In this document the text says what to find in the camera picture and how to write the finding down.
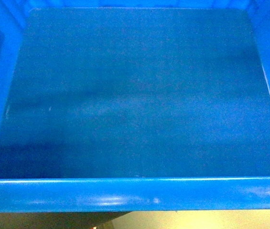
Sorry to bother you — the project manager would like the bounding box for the large blue plastic crate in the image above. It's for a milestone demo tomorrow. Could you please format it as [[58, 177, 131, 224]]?
[[0, 0, 270, 213]]

